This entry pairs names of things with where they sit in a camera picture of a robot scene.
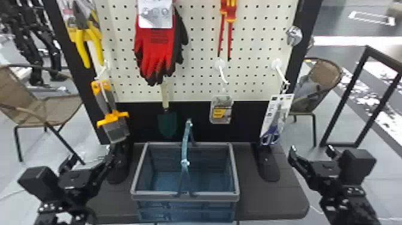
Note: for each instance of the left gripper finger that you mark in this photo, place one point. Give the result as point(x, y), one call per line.
point(105, 169)
point(69, 163)

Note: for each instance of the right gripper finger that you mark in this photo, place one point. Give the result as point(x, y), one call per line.
point(333, 152)
point(300, 163)

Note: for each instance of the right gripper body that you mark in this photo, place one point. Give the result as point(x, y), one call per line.
point(326, 176)

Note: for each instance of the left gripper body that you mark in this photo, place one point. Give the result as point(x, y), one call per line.
point(77, 185)

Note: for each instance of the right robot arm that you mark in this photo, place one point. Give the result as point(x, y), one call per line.
point(348, 207)

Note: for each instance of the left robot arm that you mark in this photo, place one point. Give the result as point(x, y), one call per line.
point(59, 213)

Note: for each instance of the blue scissors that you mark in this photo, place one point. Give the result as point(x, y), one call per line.
point(276, 119)

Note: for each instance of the brown mesh chair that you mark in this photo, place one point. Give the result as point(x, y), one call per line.
point(37, 106)
point(317, 81)

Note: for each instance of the black side table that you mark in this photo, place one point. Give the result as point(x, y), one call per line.
point(377, 94)

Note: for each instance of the green trowel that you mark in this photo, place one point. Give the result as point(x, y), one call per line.
point(168, 124)

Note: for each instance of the blue basket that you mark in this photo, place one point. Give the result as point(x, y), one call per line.
point(185, 193)

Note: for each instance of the clear bit set packet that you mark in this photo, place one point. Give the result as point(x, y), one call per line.
point(220, 110)

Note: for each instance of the yellow pliers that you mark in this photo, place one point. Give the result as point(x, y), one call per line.
point(82, 34)

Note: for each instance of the white pegboard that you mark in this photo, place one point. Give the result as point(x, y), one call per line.
point(201, 75)

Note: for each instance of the red work gloves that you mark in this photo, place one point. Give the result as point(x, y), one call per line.
point(155, 47)

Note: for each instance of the red screwdriver set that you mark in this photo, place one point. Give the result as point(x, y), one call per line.
point(230, 19)

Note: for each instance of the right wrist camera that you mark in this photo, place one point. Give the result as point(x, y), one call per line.
point(356, 165)

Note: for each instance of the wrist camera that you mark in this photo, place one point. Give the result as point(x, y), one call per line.
point(37, 183)
point(356, 165)

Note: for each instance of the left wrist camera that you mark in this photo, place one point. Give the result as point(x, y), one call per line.
point(37, 183)

